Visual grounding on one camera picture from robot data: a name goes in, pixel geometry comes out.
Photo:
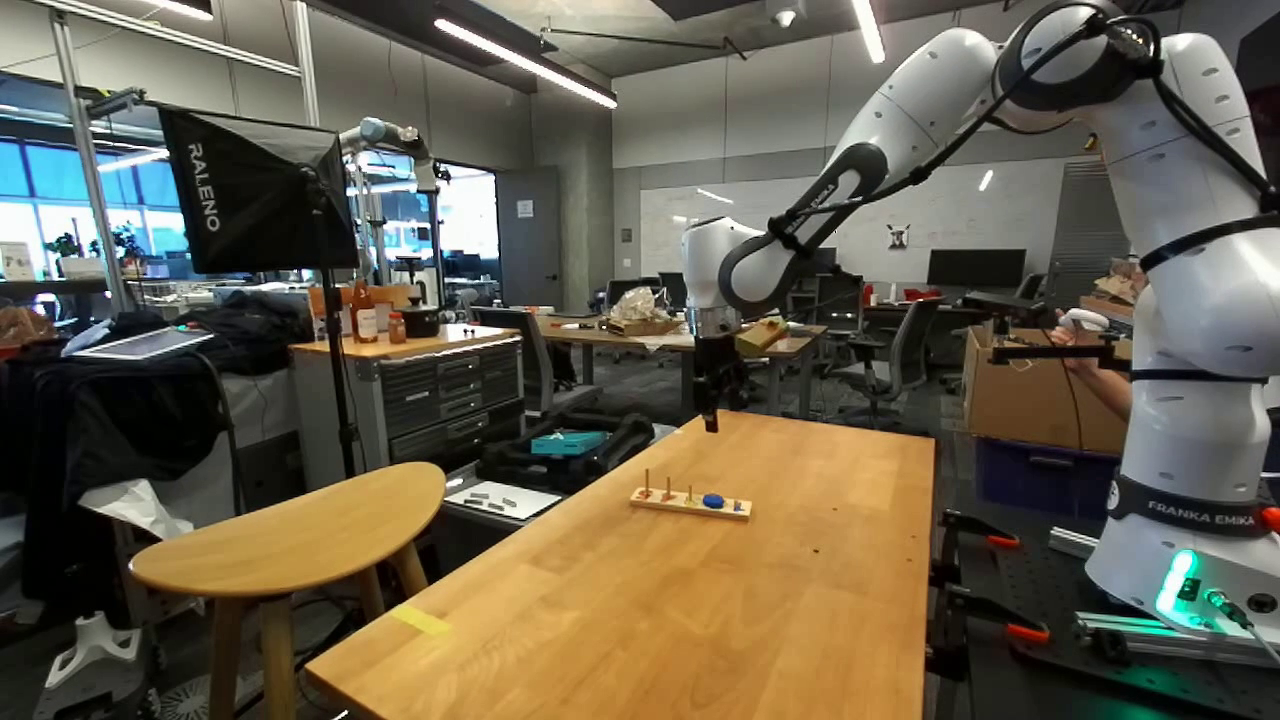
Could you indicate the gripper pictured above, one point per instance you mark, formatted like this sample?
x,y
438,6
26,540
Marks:
x,y
717,365

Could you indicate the person's forearm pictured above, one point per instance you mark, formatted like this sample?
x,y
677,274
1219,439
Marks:
x,y
1105,385

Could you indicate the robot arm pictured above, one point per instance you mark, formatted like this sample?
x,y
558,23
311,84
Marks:
x,y
1190,300

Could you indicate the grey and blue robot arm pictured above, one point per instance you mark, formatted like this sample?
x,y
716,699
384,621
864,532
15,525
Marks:
x,y
395,133

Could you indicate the wooden peg stand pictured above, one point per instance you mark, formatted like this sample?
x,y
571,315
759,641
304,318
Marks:
x,y
675,499

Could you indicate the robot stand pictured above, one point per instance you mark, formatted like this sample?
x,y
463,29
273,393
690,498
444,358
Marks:
x,y
1040,690

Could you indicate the black softbox light on stand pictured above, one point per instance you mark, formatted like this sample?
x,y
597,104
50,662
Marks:
x,y
255,195

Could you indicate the yellow wooden box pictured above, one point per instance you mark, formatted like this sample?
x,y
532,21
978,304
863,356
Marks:
x,y
762,334

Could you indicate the wooden desk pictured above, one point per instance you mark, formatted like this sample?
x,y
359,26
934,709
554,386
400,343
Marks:
x,y
660,340

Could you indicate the clear plastic bag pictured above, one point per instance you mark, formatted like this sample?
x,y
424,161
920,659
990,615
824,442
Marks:
x,y
632,303

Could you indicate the black carrying case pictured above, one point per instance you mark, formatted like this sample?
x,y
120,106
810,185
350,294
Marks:
x,y
610,445

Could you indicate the teal box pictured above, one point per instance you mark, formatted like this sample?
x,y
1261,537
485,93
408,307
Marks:
x,y
568,442

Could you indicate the grey office chair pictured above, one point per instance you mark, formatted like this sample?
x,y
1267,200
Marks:
x,y
900,355
530,360

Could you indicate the grey door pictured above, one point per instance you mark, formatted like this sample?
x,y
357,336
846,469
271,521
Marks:
x,y
530,240

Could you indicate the white sheet with small parts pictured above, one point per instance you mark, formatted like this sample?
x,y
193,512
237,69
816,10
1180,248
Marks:
x,y
505,499

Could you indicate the whiteboard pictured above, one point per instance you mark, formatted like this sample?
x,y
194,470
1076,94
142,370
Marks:
x,y
930,215

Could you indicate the black monitor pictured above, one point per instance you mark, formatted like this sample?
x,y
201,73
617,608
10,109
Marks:
x,y
975,268

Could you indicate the grey tool cabinet, wooden top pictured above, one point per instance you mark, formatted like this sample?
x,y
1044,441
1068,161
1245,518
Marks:
x,y
440,395

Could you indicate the black pot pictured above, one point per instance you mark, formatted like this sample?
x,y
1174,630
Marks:
x,y
420,321

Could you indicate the cardboard box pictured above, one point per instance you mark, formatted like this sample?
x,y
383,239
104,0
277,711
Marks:
x,y
1030,405

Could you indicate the small brown jar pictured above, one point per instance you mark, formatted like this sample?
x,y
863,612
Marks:
x,y
397,329

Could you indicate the blue plastic bin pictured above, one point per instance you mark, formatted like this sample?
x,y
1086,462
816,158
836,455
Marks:
x,y
1040,478

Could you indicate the brown glass bottle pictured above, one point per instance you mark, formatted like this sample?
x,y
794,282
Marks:
x,y
365,318

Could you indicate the hand controller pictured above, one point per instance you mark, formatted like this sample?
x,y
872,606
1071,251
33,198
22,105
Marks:
x,y
1085,320

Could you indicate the yellow tape strip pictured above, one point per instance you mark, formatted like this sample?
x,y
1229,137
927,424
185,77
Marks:
x,y
420,620

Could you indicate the wooden stool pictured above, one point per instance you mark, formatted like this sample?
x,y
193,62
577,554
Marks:
x,y
290,535

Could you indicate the white tablet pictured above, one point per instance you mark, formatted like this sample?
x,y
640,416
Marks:
x,y
145,343

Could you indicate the heap of black cloth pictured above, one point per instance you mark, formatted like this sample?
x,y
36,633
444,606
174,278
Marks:
x,y
110,420

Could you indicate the row of potted plants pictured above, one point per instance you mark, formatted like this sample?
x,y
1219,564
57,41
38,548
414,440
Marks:
x,y
95,245

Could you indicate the camera on mount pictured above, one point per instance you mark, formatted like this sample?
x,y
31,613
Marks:
x,y
1005,308

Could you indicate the aluminium rail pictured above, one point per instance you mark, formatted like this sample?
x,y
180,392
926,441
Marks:
x,y
1150,632

